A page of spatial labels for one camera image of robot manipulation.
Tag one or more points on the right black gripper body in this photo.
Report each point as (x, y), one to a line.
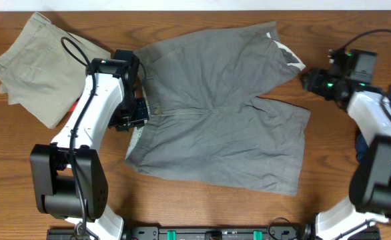
(309, 80)

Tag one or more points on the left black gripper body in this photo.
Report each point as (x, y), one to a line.
(133, 117)

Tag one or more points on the grey shorts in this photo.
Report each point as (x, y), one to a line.
(208, 118)

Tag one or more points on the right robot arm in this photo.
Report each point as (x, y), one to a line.
(369, 199)

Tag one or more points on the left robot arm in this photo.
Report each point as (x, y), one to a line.
(68, 179)

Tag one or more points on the red folded garment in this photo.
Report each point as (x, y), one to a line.
(72, 108)

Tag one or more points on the folded beige shorts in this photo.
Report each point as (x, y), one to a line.
(40, 70)

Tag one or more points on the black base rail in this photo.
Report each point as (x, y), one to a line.
(275, 232)

